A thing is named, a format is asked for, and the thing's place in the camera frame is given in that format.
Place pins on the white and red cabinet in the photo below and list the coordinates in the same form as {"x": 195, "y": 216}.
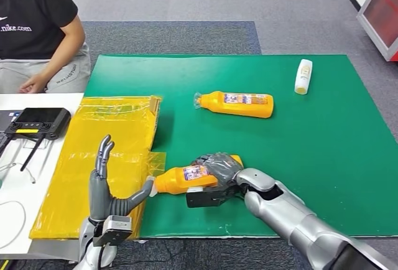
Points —
{"x": 384, "y": 10}

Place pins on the white bottle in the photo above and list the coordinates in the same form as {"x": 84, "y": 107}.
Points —
{"x": 303, "y": 76}

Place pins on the person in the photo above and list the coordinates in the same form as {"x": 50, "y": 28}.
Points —
{"x": 31, "y": 8}

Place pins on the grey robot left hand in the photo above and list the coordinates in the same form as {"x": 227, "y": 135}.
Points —
{"x": 99, "y": 198}

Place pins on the grey laptop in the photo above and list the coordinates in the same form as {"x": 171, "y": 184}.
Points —
{"x": 4, "y": 117}

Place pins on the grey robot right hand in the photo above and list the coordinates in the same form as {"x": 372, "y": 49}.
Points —
{"x": 224, "y": 167}

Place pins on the orange bottle with label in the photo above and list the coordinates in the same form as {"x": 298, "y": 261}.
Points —
{"x": 174, "y": 181}
{"x": 236, "y": 109}

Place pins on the black remote controller with antennas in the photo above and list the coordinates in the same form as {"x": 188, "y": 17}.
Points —
{"x": 40, "y": 119}

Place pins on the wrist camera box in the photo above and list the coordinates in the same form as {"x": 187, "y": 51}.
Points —
{"x": 205, "y": 198}
{"x": 114, "y": 227}

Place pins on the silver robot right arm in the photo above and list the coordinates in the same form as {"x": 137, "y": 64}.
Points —
{"x": 295, "y": 218}

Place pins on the yellow plastic bag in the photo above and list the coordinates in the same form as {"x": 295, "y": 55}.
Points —
{"x": 78, "y": 177}

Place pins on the person's hand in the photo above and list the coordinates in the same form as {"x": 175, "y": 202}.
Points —
{"x": 34, "y": 85}

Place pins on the green mat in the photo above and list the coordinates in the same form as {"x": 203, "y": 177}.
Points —
{"x": 310, "y": 144}

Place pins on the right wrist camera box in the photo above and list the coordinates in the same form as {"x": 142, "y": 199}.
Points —
{"x": 205, "y": 198}

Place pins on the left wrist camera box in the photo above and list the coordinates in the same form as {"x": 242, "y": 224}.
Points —
{"x": 114, "y": 227}

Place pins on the person's forearm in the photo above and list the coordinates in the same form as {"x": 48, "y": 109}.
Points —
{"x": 62, "y": 56}

